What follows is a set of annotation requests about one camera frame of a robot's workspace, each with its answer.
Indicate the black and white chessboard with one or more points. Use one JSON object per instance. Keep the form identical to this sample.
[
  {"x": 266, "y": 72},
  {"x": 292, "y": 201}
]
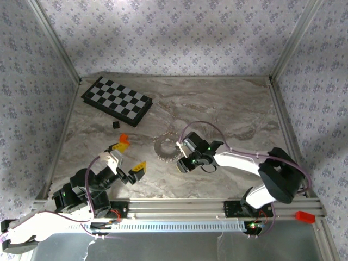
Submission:
[{"x": 117, "y": 99}]

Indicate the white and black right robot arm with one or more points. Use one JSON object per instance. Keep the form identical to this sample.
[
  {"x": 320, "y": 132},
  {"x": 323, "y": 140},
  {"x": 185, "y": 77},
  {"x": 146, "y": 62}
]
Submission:
[{"x": 239, "y": 161}]

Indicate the aluminium frame post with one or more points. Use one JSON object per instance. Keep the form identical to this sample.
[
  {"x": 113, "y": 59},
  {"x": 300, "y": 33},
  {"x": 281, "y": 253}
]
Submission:
[
  {"x": 294, "y": 40},
  {"x": 55, "y": 40}
]

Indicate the grey metal sheet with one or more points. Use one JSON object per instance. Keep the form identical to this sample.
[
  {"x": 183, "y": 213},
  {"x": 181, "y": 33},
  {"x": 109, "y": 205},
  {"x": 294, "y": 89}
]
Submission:
[{"x": 163, "y": 247}]

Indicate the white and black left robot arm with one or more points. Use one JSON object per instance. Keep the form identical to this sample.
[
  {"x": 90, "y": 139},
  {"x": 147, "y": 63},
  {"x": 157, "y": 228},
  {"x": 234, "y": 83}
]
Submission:
[{"x": 49, "y": 227}]

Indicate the orange curved plastic piece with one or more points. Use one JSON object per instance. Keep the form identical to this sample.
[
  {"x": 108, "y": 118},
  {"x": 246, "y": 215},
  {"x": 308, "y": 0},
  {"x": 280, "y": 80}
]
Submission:
[{"x": 124, "y": 138}]

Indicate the small circuit board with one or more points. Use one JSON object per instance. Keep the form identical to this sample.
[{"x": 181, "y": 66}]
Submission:
[
  {"x": 104, "y": 225},
  {"x": 255, "y": 226}
]

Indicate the aluminium table edge rail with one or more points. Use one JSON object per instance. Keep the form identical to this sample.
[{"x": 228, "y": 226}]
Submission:
[
  {"x": 280, "y": 108},
  {"x": 66, "y": 122}
]

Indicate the small black plastic block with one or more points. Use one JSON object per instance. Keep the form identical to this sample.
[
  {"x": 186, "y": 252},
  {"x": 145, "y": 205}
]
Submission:
[{"x": 116, "y": 124}]

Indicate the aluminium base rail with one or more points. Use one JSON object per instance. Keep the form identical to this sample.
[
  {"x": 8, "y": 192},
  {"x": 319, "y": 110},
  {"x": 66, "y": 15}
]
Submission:
[{"x": 176, "y": 208}]

